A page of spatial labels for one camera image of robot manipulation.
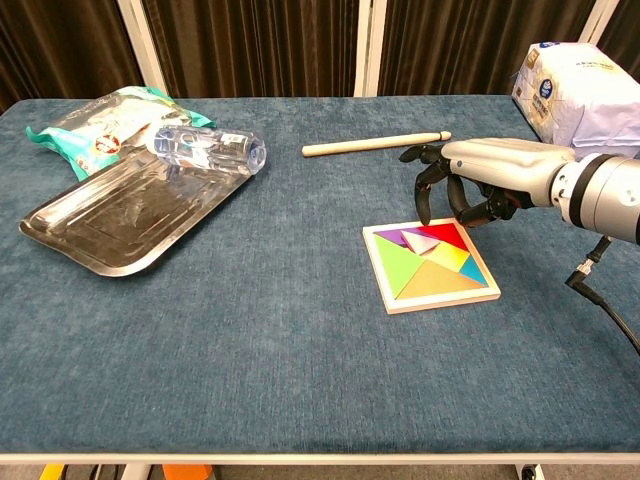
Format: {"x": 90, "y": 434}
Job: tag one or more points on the orange triangle tangram piece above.
{"x": 435, "y": 283}

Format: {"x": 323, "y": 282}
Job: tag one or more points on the purple parallelogram tangram piece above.
{"x": 390, "y": 236}

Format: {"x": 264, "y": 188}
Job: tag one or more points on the yellow square tangram piece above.
{"x": 448, "y": 259}

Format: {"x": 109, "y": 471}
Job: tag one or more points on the green triangle tangram piece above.
{"x": 395, "y": 265}

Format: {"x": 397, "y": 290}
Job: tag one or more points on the yellow object under table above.
{"x": 52, "y": 473}

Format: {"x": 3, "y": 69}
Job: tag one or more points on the pink triangle puzzle piece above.
{"x": 421, "y": 243}

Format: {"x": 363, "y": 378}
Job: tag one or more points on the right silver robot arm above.
{"x": 605, "y": 197}

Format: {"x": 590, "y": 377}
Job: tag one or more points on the blue table cloth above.
{"x": 250, "y": 350}

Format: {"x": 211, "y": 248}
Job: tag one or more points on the white tissue pack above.
{"x": 585, "y": 95}

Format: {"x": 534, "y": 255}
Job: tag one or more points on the red triangle tangram piece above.
{"x": 448, "y": 235}

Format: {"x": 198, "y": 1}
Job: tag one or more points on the white partition post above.
{"x": 369, "y": 45}
{"x": 142, "y": 45}
{"x": 597, "y": 22}

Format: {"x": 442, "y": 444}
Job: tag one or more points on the wooden stick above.
{"x": 370, "y": 144}

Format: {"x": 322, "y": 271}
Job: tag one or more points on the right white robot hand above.
{"x": 505, "y": 165}

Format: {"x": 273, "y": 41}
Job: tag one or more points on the metal tray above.
{"x": 125, "y": 225}

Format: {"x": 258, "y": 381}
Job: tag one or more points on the dark brown pleated curtain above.
{"x": 475, "y": 45}
{"x": 250, "y": 45}
{"x": 627, "y": 35}
{"x": 60, "y": 45}

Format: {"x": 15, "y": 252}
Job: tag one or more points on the wooden tangram puzzle tray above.
{"x": 440, "y": 304}

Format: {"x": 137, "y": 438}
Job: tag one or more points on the orange object under table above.
{"x": 187, "y": 473}

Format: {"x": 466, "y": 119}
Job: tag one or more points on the teal snack bag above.
{"x": 90, "y": 135}

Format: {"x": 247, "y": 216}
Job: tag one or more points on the blue triangular wooden puzzle piece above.
{"x": 473, "y": 270}

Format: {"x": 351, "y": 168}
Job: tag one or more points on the clear plastic bottle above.
{"x": 210, "y": 149}

